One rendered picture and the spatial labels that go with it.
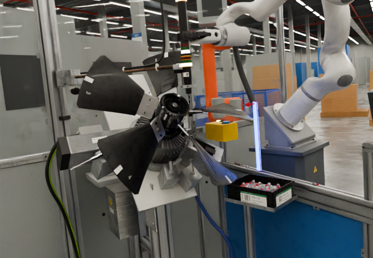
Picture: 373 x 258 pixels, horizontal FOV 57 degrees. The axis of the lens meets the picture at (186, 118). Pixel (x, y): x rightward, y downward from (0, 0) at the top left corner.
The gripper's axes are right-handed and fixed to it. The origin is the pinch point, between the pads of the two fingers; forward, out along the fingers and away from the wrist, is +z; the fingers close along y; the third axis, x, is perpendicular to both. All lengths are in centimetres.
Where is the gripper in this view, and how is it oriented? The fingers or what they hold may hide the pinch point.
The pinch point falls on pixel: (184, 36)
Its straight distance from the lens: 140.1
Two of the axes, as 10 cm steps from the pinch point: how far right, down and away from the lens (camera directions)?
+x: -0.8, -9.9, -1.0
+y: -5.1, -0.5, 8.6
